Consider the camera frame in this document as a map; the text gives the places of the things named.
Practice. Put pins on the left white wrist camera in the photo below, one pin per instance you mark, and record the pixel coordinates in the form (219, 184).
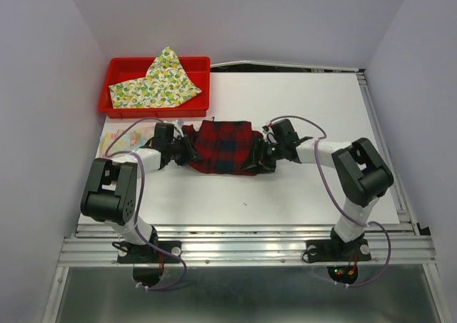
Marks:
(178, 126)

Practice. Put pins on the aluminium front rail frame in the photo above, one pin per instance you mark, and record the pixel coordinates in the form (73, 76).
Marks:
(224, 246)

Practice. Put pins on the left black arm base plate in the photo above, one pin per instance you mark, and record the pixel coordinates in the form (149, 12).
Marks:
(143, 254)

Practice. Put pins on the aluminium right side rail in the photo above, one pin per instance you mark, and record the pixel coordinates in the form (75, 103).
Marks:
(403, 205)

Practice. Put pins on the pastel floral folded skirt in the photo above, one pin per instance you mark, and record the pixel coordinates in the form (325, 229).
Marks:
(130, 141)

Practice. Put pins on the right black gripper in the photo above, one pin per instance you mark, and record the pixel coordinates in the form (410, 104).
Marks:
(268, 165)

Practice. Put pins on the red navy plaid skirt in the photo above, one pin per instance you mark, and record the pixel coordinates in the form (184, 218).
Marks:
(224, 147)

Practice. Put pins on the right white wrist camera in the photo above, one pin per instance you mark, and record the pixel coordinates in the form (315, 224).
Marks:
(268, 132)

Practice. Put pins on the lemon print skirt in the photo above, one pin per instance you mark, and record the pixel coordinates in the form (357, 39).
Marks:
(165, 85)

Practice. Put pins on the red plastic bin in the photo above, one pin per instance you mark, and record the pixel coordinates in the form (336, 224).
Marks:
(121, 69)

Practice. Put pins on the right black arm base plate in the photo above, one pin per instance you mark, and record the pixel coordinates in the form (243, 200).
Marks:
(331, 250)

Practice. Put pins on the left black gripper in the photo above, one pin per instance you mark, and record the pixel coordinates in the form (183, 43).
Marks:
(190, 152)

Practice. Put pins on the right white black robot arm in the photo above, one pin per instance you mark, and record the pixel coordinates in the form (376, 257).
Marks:
(354, 175)

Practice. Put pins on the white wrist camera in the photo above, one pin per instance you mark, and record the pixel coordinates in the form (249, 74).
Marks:
(178, 126)
(268, 132)

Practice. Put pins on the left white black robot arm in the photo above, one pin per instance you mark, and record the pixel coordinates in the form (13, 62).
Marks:
(115, 188)

